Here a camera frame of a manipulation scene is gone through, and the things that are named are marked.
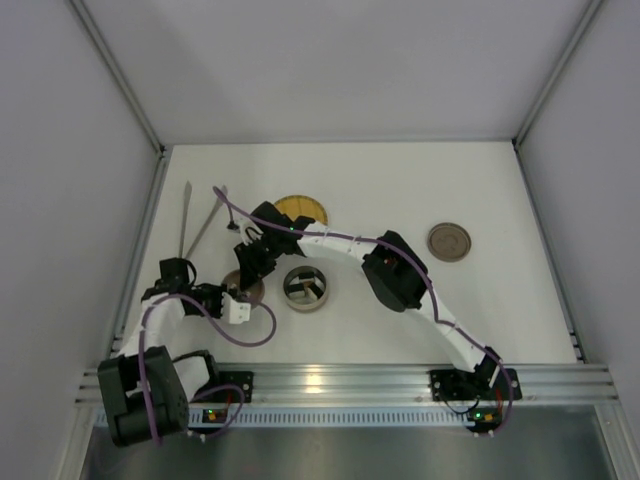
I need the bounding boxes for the brown smiley lid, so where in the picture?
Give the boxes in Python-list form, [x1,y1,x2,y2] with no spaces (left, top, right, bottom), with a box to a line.
[222,269,265,308]

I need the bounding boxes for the green sushi roll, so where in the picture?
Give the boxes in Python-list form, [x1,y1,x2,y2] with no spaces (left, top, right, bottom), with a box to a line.
[296,271,316,283]

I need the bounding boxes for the white sushi roll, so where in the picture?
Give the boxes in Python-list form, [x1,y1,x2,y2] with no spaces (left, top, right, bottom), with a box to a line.
[284,283,309,304]

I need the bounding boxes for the metal tongs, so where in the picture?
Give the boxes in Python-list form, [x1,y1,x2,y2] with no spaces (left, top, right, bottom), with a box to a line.
[178,181,222,259]

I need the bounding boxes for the salmon sushi roll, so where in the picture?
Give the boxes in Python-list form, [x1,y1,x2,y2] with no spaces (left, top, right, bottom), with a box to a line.
[304,282,325,302]

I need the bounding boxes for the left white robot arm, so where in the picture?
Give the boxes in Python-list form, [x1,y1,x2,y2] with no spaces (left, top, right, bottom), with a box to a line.
[98,258,223,447]

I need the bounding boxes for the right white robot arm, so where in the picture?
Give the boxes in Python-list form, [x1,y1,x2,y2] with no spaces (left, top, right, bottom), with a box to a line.
[234,202,500,375]

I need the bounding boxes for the left round metal tin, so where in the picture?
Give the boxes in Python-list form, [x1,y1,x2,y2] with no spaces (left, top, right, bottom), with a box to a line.
[282,265,329,313]

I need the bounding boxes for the round bamboo tray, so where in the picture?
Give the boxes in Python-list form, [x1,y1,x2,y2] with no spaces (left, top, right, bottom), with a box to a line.
[274,195,329,226]

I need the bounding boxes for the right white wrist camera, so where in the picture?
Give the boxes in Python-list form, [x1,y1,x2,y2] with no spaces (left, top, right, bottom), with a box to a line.
[227,217,263,245]

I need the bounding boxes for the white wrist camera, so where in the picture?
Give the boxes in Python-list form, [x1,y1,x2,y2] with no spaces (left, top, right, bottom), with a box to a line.
[222,293,252,325]
[227,217,263,245]

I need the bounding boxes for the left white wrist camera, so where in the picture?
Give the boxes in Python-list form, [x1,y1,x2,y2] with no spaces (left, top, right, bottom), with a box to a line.
[222,293,252,325]

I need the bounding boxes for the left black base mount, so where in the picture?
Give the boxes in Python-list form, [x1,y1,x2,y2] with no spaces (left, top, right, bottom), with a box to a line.
[191,355,255,404]

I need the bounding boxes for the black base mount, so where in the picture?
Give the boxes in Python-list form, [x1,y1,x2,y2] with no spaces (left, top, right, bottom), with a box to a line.
[429,360,523,402]
[191,355,255,404]

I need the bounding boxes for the slotted cable duct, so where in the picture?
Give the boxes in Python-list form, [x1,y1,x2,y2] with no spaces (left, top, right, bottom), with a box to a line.
[94,405,501,429]

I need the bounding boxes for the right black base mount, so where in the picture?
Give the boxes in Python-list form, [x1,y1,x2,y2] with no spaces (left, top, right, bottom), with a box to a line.
[429,360,523,402]

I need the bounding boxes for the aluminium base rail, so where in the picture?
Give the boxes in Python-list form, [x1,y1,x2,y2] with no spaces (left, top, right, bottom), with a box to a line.
[74,362,619,407]

